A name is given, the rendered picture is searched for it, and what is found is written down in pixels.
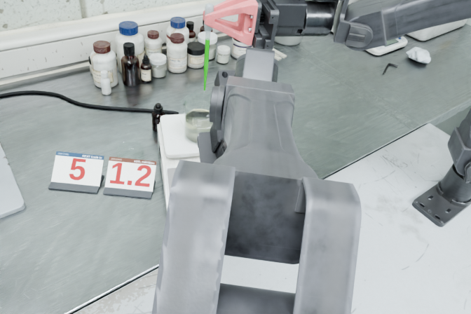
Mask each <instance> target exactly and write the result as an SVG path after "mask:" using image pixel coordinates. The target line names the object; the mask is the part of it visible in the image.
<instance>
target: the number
mask: <svg viewBox="0 0 471 314"><path fill-rule="evenodd" d="M101 165H102V160H98V159H91V158H78V157H71V156H57V159H56V164H55V171H54V175H53V179H64V180H72V181H79V182H92V183H99V178H100V170H101Z"/></svg>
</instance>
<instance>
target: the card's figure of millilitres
mask: <svg viewBox="0 0 471 314"><path fill-rule="evenodd" d="M154 166H155V165H147V164H139V163H126V162H119V161H110V164H109V173H108V178H107V184H113V185H121V186H134V187H142V188H149V189H151V187H152V182H153V172H154Z"/></svg>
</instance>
